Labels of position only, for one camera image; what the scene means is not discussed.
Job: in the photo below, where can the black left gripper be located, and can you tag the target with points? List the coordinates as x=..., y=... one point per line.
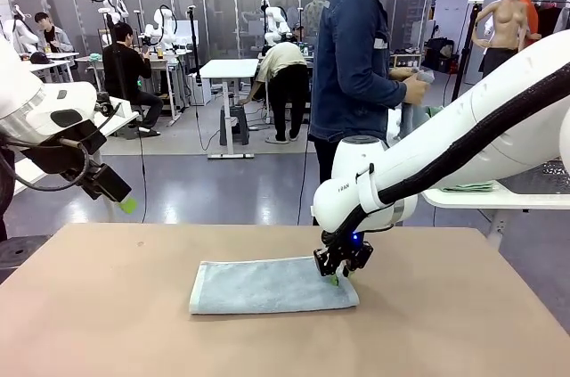
x=67, y=161

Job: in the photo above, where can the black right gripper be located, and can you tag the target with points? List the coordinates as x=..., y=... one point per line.
x=346, y=248

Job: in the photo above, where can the blue-grey towel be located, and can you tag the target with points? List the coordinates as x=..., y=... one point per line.
x=267, y=288

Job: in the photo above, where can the pale grey towel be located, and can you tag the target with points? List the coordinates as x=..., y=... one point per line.
x=416, y=118

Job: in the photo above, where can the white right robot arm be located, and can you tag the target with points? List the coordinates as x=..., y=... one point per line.
x=490, y=96

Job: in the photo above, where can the person's right forearm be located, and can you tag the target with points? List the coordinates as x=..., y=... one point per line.
x=378, y=94

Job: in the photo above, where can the person's right hand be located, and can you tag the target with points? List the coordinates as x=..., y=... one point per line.
x=416, y=88

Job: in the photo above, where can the person's left hand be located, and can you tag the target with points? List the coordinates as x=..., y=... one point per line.
x=402, y=74

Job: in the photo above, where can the grey metal stand base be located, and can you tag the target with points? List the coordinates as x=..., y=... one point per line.
x=20, y=252

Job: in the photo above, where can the dark grey plastic stool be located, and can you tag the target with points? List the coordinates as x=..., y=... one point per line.
x=233, y=125

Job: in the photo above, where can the seated man in black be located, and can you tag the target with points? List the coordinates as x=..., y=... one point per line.
x=124, y=69

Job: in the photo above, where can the white cabinet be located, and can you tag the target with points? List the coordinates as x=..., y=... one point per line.
x=204, y=89

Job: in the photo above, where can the green cloth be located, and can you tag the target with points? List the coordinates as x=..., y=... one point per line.
x=95, y=57

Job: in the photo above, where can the white standing desk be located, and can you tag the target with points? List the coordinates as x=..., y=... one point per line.
x=229, y=68

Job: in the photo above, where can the black cap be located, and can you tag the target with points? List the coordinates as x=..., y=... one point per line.
x=39, y=57

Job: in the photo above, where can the black tripod stand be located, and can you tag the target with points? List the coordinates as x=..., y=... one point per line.
x=194, y=45

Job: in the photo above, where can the man in grey jacket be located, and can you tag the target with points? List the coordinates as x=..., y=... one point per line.
x=53, y=40

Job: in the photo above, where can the man in denim jacket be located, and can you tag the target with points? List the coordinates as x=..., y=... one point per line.
x=347, y=60

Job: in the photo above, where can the shoe shelf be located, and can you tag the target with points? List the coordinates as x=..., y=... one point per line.
x=407, y=60

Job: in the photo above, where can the person in beige shirt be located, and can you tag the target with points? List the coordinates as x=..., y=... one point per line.
x=280, y=60

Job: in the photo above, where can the black bags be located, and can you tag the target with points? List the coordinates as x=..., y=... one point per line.
x=438, y=54

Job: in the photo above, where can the bare torso mannequin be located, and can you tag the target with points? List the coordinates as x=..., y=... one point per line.
x=503, y=25

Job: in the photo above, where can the black light stand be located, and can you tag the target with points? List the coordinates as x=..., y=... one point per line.
x=475, y=2

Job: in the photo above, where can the mannequin in orange shirt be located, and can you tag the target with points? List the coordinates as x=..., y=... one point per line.
x=530, y=16

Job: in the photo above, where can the clothes rack with garments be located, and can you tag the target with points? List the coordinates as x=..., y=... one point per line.
x=550, y=20

